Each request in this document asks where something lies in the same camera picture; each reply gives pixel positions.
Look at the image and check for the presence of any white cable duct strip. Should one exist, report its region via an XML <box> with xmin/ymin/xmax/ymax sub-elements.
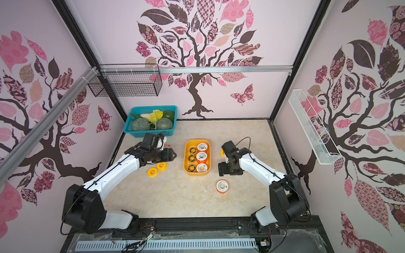
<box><xmin>73</xmin><ymin>238</ymin><xmax>258</xmax><ymax>253</ymax></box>

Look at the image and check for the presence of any white wire wall shelf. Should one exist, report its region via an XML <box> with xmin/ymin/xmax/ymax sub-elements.
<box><xmin>289</xmin><ymin>89</ymin><xmax>342</xmax><ymax>165</ymax></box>

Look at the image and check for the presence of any green round melon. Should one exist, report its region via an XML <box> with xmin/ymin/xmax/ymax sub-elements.
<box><xmin>156</xmin><ymin>117</ymin><xmax>174</xmax><ymax>130</ymax></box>
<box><xmin>131</xmin><ymin>118</ymin><xmax>150</xmax><ymax>131</ymax></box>

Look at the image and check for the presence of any black yellow tape roll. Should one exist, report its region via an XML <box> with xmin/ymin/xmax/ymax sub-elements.
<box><xmin>187</xmin><ymin>164</ymin><xmax>196</xmax><ymax>172</ymax></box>
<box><xmin>189</xmin><ymin>147</ymin><xmax>197</xmax><ymax>154</ymax></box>
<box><xmin>188</xmin><ymin>155</ymin><xmax>197</xmax><ymax>163</ymax></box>

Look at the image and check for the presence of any teal plastic basket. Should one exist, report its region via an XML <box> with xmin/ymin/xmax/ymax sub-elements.
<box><xmin>123</xmin><ymin>105</ymin><xmax>177</xmax><ymax>138</ymax></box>

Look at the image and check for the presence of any yellow plastic storage box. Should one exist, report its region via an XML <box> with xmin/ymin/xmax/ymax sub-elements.
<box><xmin>184</xmin><ymin>139</ymin><xmax>212</xmax><ymax>176</ymax></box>

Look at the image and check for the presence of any orange white tape roll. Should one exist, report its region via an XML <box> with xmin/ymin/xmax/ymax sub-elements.
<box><xmin>196</xmin><ymin>152</ymin><xmax>208</xmax><ymax>163</ymax></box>
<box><xmin>197</xmin><ymin>163</ymin><xmax>208</xmax><ymax>173</ymax></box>
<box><xmin>216</xmin><ymin>180</ymin><xmax>229</xmax><ymax>194</ymax></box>
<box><xmin>197</xmin><ymin>142</ymin><xmax>209</xmax><ymax>153</ymax></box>

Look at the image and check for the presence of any green round melon left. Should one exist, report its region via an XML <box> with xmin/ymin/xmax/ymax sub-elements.
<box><xmin>131</xmin><ymin>118</ymin><xmax>150</xmax><ymax>131</ymax></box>

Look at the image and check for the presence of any yellow white cabbage toy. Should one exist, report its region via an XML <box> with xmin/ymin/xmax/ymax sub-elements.
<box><xmin>140</xmin><ymin>110</ymin><xmax>163</xmax><ymax>123</ymax></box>

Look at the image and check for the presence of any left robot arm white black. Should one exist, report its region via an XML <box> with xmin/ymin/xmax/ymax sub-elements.
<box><xmin>62</xmin><ymin>133</ymin><xmax>177</xmax><ymax>235</ymax></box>

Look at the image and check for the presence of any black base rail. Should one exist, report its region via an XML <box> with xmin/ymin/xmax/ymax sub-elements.
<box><xmin>61</xmin><ymin>216</ymin><xmax>333</xmax><ymax>253</ymax></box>

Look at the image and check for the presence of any green round melon right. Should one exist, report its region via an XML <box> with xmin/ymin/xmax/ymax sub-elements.
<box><xmin>156</xmin><ymin>117</ymin><xmax>174</xmax><ymax>130</ymax></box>

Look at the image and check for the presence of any dark green avocado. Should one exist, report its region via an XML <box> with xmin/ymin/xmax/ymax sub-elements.
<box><xmin>162</xmin><ymin>110</ymin><xmax>175</xmax><ymax>123</ymax></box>

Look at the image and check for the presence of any black wire wall basket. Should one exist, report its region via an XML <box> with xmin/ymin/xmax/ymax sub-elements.
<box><xmin>88</xmin><ymin>63</ymin><xmax>163</xmax><ymax>97</ymax></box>

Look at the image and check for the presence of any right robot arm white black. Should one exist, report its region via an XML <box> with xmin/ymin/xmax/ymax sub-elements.
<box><xmin>218</xmin><ymin>141</ymin><xmax>310</xmax><ymax>227</ymax></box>

